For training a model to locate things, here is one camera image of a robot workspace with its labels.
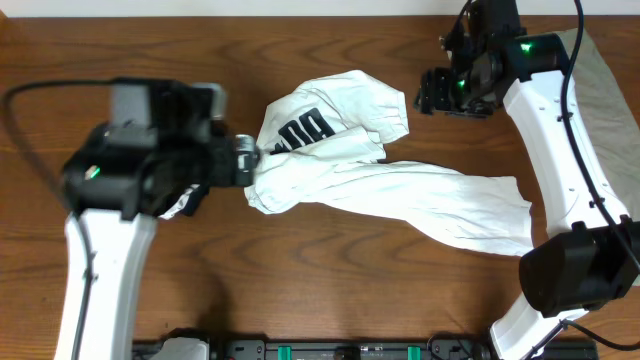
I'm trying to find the grey khaki garment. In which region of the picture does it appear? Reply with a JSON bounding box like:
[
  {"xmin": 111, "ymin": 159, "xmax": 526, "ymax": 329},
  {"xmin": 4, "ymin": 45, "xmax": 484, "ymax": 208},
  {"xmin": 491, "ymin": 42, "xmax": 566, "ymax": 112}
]
[{"xmin": 572, "ymin": 33, "xmax": 639, "ymax": 221}]

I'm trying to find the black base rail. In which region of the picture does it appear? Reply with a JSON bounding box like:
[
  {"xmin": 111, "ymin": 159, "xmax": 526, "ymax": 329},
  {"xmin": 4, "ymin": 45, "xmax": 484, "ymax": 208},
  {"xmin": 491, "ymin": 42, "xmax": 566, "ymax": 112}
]
[{"xmin": 131, "ymin": 336, "xmax": 599, "ymax": 360}]

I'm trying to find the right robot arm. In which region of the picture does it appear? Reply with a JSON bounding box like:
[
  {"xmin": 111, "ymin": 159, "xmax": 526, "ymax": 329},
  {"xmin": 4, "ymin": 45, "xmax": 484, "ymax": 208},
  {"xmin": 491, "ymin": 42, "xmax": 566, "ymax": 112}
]
[{"xmin": 414, "ymin": 0, "xmax": 639, "ymax": 359}]

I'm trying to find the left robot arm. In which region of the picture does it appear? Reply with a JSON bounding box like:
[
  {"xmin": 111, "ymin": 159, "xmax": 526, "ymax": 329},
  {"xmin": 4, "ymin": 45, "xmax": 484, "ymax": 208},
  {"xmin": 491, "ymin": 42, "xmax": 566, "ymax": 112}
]
[{"xmin": 55, "ymin": 78, "xmax": 260, "ymax": 359}]

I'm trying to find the black shorts red waistband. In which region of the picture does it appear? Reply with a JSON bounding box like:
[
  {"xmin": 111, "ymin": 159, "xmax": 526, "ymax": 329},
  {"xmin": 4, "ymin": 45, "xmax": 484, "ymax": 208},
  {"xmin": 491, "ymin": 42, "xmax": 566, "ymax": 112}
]
[{"xmin": 180, "ymin": 185, "xmax": 210, "ymax": 217}]

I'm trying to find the white printed t-shirt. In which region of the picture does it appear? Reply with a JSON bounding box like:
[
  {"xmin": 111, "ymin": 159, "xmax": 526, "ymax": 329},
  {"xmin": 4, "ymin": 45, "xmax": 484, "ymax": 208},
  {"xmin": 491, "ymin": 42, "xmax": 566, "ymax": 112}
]
[{"xmin": 245, "ymin": 70, "xmax": 533, "ymax": 256}]

